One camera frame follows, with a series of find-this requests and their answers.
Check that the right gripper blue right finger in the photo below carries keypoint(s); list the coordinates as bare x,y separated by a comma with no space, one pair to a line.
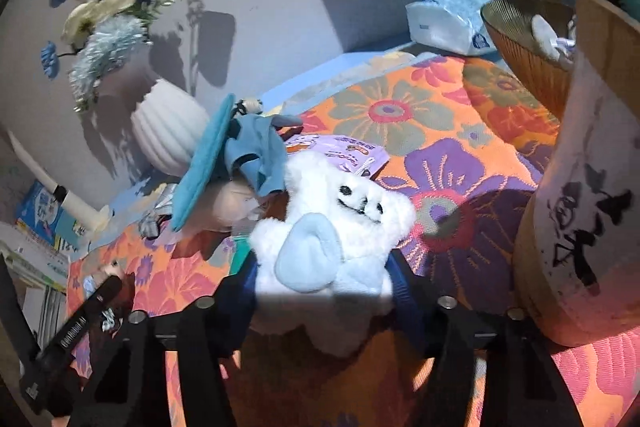
523,386

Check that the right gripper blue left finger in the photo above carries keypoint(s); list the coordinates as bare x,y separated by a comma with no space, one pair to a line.
129,385

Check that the white plush toy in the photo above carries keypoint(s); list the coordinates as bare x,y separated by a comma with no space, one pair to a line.
322,267

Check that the teal knitted cloth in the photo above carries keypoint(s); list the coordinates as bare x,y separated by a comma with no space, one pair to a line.
248,145

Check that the stack of books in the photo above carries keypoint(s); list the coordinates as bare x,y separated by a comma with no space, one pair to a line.
38,248

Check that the white desk lamp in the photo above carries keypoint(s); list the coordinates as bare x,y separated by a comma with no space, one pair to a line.
90,218

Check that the floral orange table mat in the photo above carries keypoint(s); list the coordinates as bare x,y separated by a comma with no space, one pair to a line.
467,143

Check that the white ribbed vase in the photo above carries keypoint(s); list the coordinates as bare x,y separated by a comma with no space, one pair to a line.
168,124

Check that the purple snack packet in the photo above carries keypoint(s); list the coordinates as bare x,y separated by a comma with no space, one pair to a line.
348,154

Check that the small panda figurine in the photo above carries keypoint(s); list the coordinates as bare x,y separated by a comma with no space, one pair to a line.
247,106

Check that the blue and cream flower bouquet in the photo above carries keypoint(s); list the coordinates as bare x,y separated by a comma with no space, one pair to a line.
102,36

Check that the woven bamboo basket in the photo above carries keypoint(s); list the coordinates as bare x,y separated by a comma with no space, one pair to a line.
509,24

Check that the blue tissue pack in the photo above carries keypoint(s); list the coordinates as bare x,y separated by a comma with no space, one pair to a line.
450,25

